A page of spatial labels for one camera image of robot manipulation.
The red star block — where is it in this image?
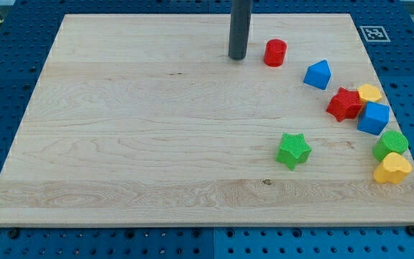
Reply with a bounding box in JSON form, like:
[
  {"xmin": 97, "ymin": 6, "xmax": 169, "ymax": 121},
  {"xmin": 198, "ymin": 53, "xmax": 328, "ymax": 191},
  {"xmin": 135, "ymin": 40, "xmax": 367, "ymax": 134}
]
[{"xmin": 326, "ymin": 87, "xmax": 363, "ymax": 122}]

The yellow hexagon block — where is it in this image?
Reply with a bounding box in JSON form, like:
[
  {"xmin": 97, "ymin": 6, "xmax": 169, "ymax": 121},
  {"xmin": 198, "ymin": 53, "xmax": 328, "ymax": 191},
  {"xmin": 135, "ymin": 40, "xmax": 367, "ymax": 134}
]
[{"xmin": 357, "ymin": 83, "xmax": 382, "ymax": 104}]

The green star block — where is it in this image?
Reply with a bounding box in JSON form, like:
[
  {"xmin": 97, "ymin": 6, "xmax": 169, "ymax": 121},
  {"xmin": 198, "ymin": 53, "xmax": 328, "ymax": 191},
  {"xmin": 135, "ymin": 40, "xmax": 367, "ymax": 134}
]
[{"xmin": 275, "ymin": 132, "xmax": 312, "ymax": 171}]

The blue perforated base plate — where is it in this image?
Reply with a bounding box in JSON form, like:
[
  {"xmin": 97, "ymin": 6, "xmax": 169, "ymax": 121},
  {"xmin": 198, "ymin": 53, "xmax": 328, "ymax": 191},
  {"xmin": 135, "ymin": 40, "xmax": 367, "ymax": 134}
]
[{"xmin": 0, "ymin": 0, "xmax": 414, "ymax": 258}]

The light wooden board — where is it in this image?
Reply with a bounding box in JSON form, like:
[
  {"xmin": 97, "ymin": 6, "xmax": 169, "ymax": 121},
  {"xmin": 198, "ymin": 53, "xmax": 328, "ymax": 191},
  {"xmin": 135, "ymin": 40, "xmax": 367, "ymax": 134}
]
[{"xmin": 0, "ymin": 14, "xmax": 414, "ymax": 228}]

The yellow heart block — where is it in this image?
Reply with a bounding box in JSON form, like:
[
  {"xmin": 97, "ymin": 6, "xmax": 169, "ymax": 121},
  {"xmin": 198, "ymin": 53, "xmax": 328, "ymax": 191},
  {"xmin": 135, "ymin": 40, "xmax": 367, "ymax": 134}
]
[{"xmin": 373, "ymin": 153, "xmax": 413, "ymax": 184}]

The blue cube block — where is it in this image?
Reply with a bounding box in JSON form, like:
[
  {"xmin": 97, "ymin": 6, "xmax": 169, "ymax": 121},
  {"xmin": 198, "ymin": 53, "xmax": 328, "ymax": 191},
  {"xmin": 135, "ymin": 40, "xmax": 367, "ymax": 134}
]
[{"xmin": 357, "ymin": 101, "xmax": 390, "ymax": 135}]

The blue triangular prism block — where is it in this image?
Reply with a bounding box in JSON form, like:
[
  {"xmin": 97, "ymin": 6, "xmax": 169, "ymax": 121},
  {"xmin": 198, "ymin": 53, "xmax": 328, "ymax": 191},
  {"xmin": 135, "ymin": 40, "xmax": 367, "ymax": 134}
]
[{"xmin": 303, "ymin": 60, "xmax": 332, "ymax": 90}]

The green cylinder block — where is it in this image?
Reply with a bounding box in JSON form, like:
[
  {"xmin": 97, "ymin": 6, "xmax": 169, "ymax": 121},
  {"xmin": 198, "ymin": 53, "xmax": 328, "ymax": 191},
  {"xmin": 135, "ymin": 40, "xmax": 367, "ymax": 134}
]
[{"xmin": 372, "ymin": 130, "xmax": 409, "ymax": 161}]

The white fiducial marker tag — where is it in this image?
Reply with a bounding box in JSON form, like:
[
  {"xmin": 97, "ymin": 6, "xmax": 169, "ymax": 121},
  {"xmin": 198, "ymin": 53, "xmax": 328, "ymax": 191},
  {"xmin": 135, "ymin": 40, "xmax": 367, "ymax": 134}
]
[{"xmin": 359, "ymin": 25, "xmax": 390, "ymax": 42}]

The red cylinder block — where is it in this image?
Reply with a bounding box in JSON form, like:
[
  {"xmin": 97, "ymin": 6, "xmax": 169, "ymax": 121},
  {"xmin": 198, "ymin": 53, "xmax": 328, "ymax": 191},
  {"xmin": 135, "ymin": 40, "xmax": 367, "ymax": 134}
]
[{"xmin": 264, "ymin": 39, "xmax": 287, "ymax": 67}]

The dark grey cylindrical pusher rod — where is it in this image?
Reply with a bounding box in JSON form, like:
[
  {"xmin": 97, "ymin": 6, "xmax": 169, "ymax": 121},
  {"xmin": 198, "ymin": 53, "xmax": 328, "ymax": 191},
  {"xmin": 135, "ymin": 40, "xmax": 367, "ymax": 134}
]
[{"xmin": 228, "ymin": 0, "xmax": 252, "ymax": 60}]

